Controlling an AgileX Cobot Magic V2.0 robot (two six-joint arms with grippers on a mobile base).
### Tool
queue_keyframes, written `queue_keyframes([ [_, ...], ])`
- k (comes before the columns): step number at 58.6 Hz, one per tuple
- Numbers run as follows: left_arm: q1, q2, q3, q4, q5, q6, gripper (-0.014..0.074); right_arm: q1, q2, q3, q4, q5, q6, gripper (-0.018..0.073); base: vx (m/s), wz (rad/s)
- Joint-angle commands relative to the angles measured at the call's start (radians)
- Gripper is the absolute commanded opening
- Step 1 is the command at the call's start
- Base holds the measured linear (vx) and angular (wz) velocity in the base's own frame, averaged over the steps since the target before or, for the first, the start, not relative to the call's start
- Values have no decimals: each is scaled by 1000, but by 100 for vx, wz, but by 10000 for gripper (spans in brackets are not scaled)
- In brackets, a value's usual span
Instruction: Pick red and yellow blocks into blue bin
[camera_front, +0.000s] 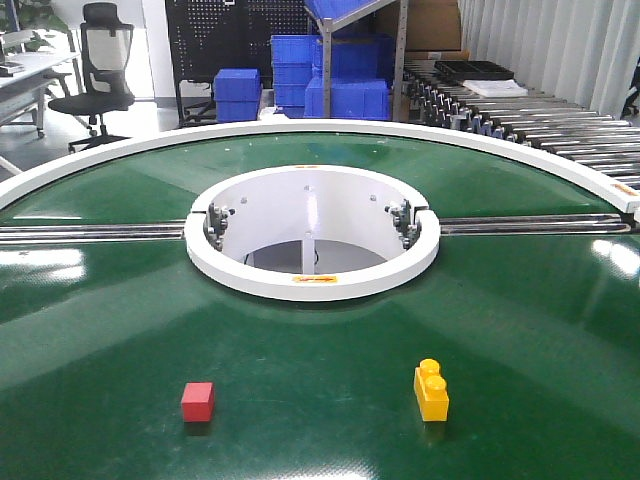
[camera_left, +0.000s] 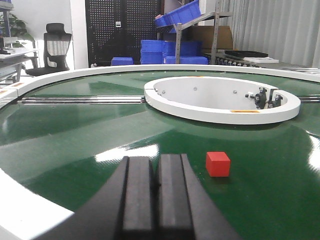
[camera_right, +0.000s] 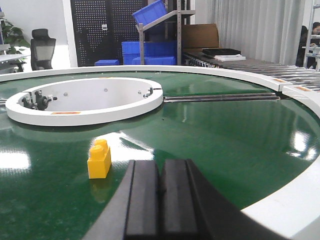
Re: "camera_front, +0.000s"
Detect blue crate low right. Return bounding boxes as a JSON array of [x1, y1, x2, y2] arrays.
[[303, 78, 391, 121]]

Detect metal shelving rack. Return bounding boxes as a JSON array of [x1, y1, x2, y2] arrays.
[[304, 0, 409, 122]]

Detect white office desk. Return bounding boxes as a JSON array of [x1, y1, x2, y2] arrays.
[[1, 29, 79, 139]]

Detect steel roller conveyor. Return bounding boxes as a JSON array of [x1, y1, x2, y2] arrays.
[[404, 60, 639, 190]]

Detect yellow studded toy brick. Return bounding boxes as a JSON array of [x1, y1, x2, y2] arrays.
[[414, 358, 449, 422]]

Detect white inner conveyor ring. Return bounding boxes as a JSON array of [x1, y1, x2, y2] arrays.
[[183, 163, 442, 303]]

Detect steel divider roller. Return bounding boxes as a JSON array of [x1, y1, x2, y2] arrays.
[[1, 220, 185, 245], [440, 213, 635, 236]]

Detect blue crate stack left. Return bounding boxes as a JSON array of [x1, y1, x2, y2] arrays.
[[213, 68, 262, 123]]

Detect left steel divider roller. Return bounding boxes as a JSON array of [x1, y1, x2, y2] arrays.
[[1, 220, 185, 245]]

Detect white foam sheet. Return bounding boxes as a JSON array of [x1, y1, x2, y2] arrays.
[[462, 79, 528, 98]]

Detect red cube block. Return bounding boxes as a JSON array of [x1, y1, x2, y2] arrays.
[[181, 382, 215, 423]]

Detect black pegboard panel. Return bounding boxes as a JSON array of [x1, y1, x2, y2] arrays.
[[164, 0, 314, 129]]

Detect blue crate stack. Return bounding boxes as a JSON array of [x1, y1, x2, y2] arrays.
[[271, 35, 317, 118], [213, 68, 262, 123]]

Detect black mesh office chair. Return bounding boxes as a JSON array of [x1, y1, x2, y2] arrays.
[[49, 2, 135, 153]]

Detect cardboard box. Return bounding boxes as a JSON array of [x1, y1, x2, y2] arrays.
[[404, 0, 470, 60]]

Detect blue crate stack middle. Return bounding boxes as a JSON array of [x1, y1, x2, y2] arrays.
[[271, 35, 317, 118]]

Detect white outer conveyor rim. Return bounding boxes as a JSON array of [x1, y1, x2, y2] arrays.
[[1, 119, 639, 219]]

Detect black plastic tray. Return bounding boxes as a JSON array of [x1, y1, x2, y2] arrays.
[[435, 60, 514, 81]]

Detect right steel divider roller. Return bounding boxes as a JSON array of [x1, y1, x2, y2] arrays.
[[440, 213, 635, 236]]

